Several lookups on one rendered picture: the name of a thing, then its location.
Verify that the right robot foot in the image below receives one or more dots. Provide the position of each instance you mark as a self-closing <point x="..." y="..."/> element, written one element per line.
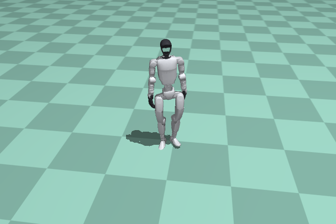
<point x="162" y="144"/>

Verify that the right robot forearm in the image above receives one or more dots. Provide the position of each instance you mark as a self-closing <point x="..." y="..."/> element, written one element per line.
<point x="151" y="88"/>

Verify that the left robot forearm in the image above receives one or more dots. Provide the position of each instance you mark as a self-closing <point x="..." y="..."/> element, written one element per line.
<point x="183" y="85"/>

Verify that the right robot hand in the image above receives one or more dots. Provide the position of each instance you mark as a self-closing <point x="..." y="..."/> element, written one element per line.
<point x="151" y="101"/>

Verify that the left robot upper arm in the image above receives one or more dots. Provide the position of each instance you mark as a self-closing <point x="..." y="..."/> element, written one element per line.
<point x="181" y="69"/>

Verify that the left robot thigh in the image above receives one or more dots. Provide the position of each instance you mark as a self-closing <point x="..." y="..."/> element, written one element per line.
<point x="179" y="106"/>

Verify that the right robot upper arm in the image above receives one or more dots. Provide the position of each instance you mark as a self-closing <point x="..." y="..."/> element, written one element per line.
<point x="152" y="65"/>

